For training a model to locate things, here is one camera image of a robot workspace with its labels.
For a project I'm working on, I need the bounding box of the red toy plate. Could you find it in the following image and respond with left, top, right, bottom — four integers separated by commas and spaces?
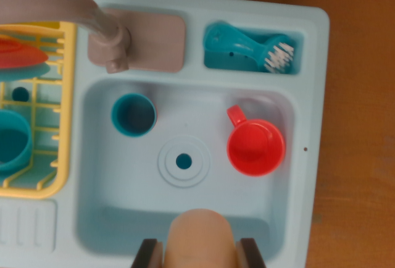
0, 35, 49, 70

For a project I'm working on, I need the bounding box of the teal handleless cup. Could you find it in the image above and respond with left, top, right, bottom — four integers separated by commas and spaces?
110, 93, 157, 138

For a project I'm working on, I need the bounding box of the teal toy mug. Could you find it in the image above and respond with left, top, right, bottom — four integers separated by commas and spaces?
0, 109, 34, 175

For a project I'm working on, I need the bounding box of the teal dish brush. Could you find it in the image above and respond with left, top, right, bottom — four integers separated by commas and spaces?
203, 22, 294, 74

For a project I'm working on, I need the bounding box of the grey toy faucet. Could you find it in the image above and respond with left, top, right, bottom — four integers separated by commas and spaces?
0, 0, 186, 74

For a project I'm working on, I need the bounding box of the light blue toy sink unit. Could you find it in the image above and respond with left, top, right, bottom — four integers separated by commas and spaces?
0, 0, 330, 268

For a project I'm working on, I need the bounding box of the yellow dish rack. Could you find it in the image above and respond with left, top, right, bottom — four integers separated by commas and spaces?
0, 20, 77, 200

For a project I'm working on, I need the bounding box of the teal toy plate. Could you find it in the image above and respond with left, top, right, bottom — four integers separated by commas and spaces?
0, 62, 51, 80

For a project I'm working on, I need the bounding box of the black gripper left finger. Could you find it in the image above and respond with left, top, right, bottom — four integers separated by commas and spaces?
131, 238, 164, 268

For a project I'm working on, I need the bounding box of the red toy mug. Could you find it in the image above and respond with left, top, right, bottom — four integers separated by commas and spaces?
226, 104, 286, 177

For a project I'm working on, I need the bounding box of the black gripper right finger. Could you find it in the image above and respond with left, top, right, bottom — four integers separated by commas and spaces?
236, 237, 268, 268

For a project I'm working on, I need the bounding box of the beige toy detergent bottle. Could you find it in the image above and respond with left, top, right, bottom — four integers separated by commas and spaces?
162, 208, 240, 268

